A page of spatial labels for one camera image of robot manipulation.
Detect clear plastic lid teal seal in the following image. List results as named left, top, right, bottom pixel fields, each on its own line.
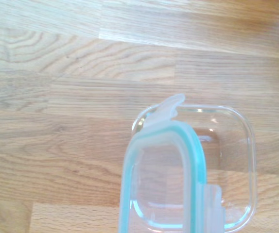
left=118, top=94, right=227, bottom=233

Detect clear glass food container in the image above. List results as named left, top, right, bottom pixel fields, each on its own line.
left=131, top=103, right=258, bottom=230

